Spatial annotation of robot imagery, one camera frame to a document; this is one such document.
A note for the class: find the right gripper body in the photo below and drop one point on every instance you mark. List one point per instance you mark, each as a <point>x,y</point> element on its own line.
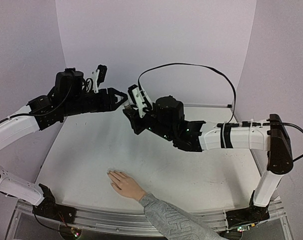
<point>135,120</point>

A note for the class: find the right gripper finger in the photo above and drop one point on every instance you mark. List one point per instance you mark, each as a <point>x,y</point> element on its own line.
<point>134,110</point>
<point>136,122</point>

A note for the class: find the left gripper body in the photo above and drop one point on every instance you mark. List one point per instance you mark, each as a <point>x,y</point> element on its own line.
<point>78,105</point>

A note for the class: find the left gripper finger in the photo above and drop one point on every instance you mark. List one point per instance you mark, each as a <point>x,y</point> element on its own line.
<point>110,105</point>
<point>114,92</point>

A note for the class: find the green nail polish bottle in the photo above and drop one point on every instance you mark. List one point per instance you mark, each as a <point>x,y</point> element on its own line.
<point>128,107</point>

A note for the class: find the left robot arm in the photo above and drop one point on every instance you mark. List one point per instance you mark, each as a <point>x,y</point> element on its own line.
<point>37,115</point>

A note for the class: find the grey sleeved forearm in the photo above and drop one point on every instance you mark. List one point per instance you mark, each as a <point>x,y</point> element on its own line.
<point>173,222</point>

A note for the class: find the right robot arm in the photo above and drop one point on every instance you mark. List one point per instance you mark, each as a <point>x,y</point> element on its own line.
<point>269,136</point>

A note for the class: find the person's hand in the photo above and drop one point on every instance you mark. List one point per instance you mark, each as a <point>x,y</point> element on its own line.
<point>126,186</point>

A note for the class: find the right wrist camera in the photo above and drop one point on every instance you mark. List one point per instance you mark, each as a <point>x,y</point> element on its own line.
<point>141,99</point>

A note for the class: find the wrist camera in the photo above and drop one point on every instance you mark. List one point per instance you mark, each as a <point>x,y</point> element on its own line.
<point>141,99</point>
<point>98,77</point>

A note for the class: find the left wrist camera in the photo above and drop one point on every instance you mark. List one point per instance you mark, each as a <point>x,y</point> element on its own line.
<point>98,77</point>

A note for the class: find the aluminium front rail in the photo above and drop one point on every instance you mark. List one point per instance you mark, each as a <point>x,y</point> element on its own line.
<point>136,224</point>

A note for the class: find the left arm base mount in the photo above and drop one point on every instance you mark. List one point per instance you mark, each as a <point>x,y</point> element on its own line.
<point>49,209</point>

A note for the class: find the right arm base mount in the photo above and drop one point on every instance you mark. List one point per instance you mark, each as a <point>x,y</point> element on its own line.
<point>246,216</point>

